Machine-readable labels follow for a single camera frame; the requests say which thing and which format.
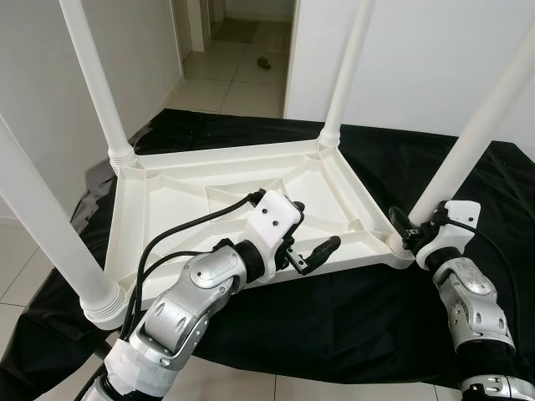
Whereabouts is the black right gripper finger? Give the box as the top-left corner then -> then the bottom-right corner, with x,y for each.
389,207 -> 415,243

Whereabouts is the white plastic table top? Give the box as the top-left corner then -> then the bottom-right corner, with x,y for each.
84,138 -> 415,327

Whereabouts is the black table cloth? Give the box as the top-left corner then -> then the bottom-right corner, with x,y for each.
0,109 -> 535,401

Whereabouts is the brown door mat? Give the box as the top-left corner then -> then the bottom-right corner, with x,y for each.
211,18 -> 260,43

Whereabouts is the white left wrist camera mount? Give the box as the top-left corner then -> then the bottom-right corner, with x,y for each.
242,189 -> 306,272

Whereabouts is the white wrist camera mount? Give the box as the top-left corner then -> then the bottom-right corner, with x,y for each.
415,200 -> 482,270
242,189 -> 306,272

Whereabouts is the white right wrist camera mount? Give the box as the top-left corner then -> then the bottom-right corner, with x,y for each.
415,200 -> 482,270

